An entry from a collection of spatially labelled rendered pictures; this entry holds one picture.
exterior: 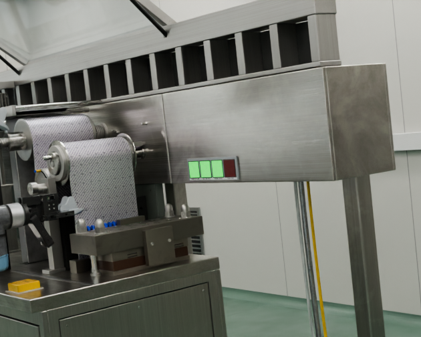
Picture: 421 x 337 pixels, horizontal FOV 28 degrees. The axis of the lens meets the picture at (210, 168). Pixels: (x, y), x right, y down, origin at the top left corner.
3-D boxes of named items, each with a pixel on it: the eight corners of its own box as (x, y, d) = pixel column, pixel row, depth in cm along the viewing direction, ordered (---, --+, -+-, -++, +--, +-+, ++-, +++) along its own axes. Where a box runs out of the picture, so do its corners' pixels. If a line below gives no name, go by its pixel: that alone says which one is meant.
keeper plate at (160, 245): (146, 265, 258) (142, 230, 258) (172, 259, 264) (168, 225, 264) (150, 266, 256) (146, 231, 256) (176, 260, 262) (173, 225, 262)
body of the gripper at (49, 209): (60, 192, 259) (24, 198, 252) (63, 220, 259) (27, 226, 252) (49, 192, 265) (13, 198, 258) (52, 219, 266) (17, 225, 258)
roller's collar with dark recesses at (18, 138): (3, 152, 288) (1, 133, 288) (20, 150, 292) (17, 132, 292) (11, 151, 283) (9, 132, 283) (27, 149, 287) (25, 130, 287)
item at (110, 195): (75, 233, 267) (69, 176, 266) (137, 222, 281) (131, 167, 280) (76, 233, 266) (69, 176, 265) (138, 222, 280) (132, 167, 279)
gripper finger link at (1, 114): (19, 116, 257) (-6, 99, 253) (9, 132, 255) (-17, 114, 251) (17, 118, 259) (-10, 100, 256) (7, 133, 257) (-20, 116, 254)
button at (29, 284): (8, 291, 245) (7, 283, 245) (30, 286, 249) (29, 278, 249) (18, 293, 240) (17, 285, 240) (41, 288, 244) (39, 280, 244)
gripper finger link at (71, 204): (85, 194, 265) (59, 198, 260) (88, 212, 265) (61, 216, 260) (81, 194, 267) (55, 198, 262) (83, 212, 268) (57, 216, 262)
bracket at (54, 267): (41, 273, 272) (30, 180, 270) (59, 270, 276) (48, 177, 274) (48, 275, 268) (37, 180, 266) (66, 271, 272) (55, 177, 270)
